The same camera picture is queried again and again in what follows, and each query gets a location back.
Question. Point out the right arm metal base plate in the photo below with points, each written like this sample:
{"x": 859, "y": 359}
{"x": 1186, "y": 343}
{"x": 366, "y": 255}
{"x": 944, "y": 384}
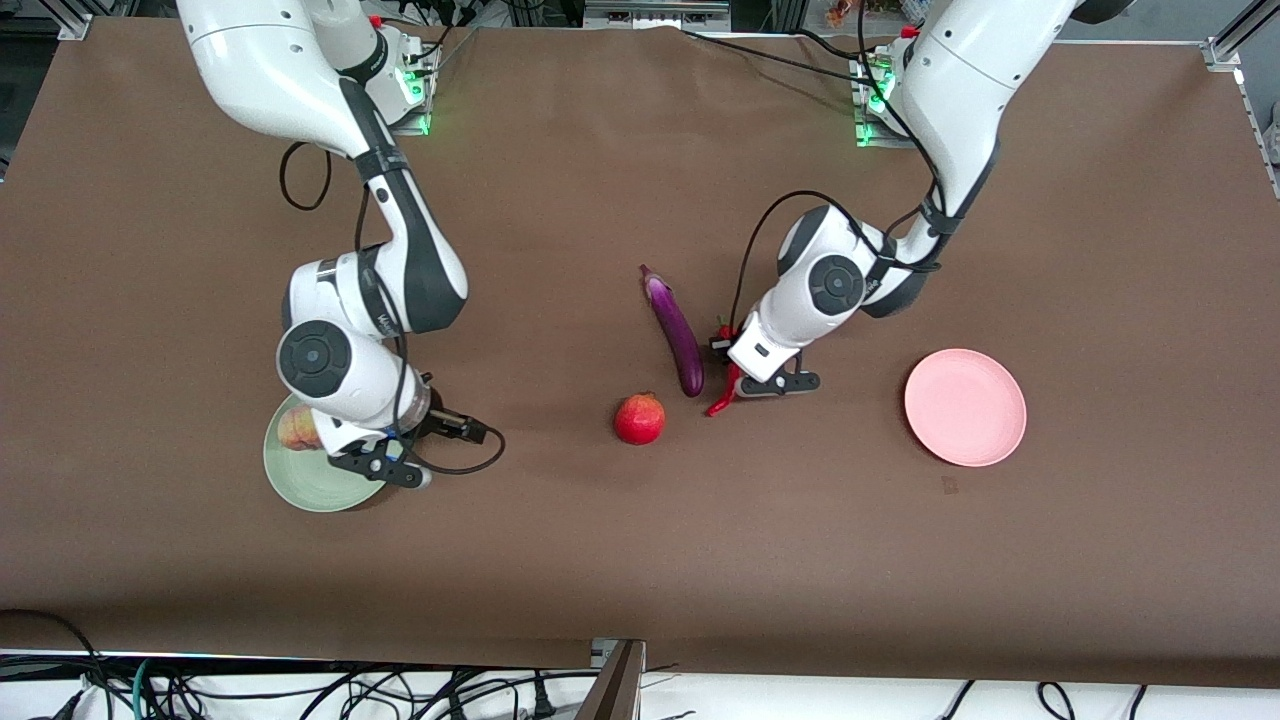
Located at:
{"x": 415, "y": 125}

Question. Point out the brown table cover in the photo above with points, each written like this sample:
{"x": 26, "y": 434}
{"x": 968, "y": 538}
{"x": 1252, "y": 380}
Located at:
{"x": 640, "y": 550}

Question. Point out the red chili pepper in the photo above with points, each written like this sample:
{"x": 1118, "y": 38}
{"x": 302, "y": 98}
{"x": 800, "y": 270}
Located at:
{"x": 722, "y": 400}

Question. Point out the aluminium edge rail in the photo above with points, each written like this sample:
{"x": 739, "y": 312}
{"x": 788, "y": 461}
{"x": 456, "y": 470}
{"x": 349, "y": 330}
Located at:
{"x": 1258, "y": 130}

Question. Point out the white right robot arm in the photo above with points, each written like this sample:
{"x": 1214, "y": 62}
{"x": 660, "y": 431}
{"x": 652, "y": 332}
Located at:
{"x": 260, "y": 60}

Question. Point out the pink round plate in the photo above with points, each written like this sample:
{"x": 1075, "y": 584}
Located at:
{"x": 965, "y": 410}

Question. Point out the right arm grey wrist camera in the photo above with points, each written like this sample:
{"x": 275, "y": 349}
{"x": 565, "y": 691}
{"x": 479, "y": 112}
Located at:
{"x": 385, "y": 468}

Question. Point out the grey metal equipment box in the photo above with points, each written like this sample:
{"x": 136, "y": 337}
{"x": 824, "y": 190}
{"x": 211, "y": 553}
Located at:
{"x": 655, "y": 15}

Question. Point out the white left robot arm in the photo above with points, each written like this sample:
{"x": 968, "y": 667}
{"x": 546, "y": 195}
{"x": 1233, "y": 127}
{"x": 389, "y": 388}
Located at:
{"x": 960, "y": 80}

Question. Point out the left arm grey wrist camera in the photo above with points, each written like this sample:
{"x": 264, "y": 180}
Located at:
{"x": 790, "y": 383}

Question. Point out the yellow-pink peach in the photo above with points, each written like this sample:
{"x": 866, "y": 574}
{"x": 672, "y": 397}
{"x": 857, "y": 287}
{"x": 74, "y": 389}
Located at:
{"x": 297, "y": 430}

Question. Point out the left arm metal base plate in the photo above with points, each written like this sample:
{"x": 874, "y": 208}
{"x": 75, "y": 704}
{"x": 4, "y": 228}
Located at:
{"x": 865, "y": 135}

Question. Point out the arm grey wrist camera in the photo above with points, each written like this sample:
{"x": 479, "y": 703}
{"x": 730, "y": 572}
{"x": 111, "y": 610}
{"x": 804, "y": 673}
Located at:
{"x": 790, "y": 383}
{"x": 385, "y": 468}

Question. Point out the red pomegranate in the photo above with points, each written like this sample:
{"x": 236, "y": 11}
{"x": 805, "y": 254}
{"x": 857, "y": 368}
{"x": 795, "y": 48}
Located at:
{"x": 640, "y": 420}

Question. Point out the light green round plate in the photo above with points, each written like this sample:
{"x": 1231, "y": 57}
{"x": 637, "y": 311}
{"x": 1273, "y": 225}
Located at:
{"x": 320, "y": 480}

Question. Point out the long purple eggplant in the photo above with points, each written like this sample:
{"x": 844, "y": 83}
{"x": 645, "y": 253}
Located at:
{"x": 678, "y": 335}

